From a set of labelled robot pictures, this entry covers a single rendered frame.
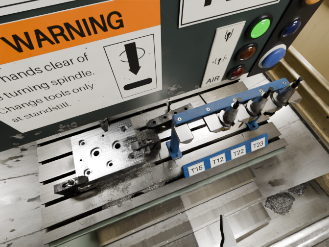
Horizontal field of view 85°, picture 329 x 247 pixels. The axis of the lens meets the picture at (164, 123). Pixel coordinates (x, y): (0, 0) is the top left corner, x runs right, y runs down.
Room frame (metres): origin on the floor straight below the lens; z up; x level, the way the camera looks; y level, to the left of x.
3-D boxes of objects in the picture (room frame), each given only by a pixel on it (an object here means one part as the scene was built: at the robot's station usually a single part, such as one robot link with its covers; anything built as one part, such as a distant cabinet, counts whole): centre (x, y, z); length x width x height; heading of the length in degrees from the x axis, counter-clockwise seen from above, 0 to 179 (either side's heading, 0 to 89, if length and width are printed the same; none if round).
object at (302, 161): (0.50, -0.40, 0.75); 0.89 x 0.70 x 0.26; 21
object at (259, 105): (0.34, -0.32, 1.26); 0.04 x 0.04 x 0.07
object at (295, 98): (0.39, -0.48, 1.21); 0.07 x 0.05 x 0.01; 21
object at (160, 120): (0.45, -0.03, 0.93); 0.26 x 0.05 x 0.06; 116
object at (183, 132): (0.24, -0.07, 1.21); 0.07 x 0.05 x 0.01; 21
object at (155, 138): (0.29, 0.08, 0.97); 0.13 x 0.03 x 0.15; 111
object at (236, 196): (-0.03, -0.12, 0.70); 0.90 x 0.30 x 0.16; 111
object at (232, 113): (0.30, -0.22, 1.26); 0.04 x 0.04 x 0.07
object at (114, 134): (0.27, 0.26, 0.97); 0.29 x 0.23 x 0.05; 111
